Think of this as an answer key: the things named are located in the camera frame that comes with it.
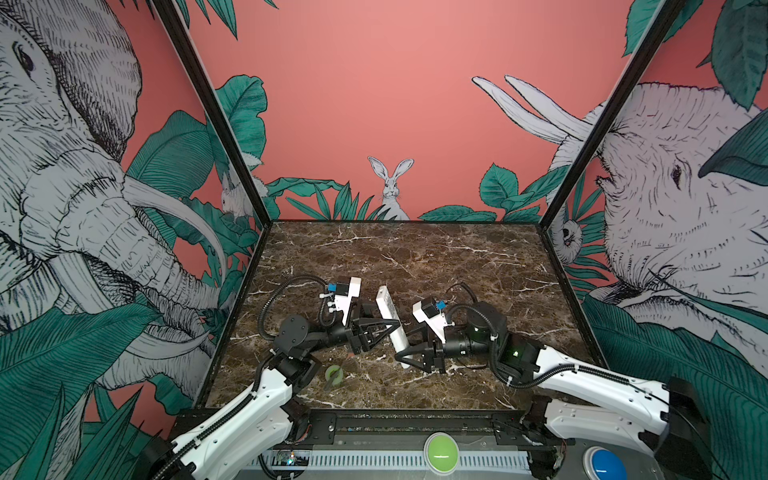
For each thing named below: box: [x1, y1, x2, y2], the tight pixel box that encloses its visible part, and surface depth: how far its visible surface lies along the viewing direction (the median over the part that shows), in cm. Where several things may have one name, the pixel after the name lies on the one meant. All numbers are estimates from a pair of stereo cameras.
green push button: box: [423, 431, 460, 476], surface depth 71 cm
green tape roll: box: [325, 365, 344, 386], surface depth 84 cm
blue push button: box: [583, 446, 629, 480], surface depth 70 cm
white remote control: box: [376, 285, 413, 369], surface depth 59 cm
